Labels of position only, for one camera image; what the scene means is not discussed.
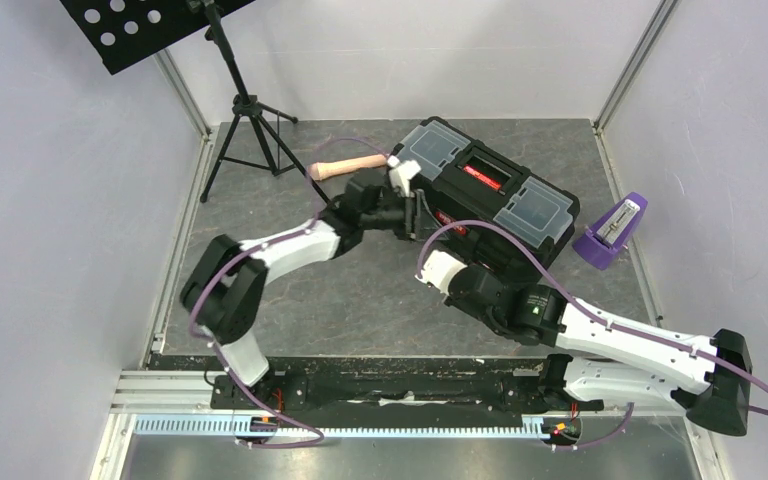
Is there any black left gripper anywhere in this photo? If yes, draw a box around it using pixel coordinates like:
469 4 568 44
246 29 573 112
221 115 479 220
361 191 450 243

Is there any black plastic toolbox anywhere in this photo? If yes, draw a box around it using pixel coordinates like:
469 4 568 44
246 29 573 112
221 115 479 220
391 117 580 283

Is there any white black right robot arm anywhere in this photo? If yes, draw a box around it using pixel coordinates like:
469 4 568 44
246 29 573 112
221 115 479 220
431 264 751 437

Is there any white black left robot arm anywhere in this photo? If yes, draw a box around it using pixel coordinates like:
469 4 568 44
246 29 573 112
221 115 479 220
180 170 416 408

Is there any purple plastic scraper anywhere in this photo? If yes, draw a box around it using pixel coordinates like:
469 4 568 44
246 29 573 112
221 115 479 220
572 192 648 270

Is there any black tripod music stand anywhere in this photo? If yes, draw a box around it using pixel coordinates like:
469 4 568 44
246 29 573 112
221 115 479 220
62 0 306 203

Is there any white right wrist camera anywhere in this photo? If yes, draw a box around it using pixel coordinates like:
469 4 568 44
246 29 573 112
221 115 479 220
416 250 467 295

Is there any beige wooden handle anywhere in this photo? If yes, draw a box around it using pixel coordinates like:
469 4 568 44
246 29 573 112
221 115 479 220
308 154 388 181

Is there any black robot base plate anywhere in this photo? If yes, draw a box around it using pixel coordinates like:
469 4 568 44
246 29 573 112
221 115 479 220
208 356 605 429

